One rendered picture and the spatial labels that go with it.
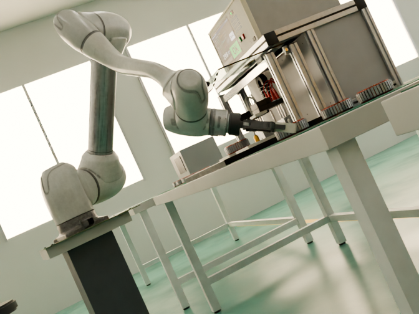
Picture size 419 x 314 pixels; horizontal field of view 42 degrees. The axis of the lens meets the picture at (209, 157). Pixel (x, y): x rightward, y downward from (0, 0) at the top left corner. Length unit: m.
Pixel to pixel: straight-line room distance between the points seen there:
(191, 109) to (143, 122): 5.25
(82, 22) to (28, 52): 5.05
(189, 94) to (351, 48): 0.77
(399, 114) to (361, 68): 1.39
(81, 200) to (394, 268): 1.27
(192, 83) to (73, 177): 0.74
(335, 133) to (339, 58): 0.99
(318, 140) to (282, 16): 1.09
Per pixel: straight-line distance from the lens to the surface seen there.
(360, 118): 1.15
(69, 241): 2.00
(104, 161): 2.21
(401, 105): 0.73
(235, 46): 2.29
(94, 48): 1.95
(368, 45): 2.16
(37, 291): 6.71
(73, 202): 2.09
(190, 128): 1.73
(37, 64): 6.99
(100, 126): 2.19
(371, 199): 1.18
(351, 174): 1.16
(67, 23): 2.01
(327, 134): 1.11
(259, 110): 2.09
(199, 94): 1.59
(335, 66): 2.07
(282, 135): 1.74
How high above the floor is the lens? 0.76
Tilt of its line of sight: 1 degrees up
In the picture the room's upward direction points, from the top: 25 degrees counter-clockwise
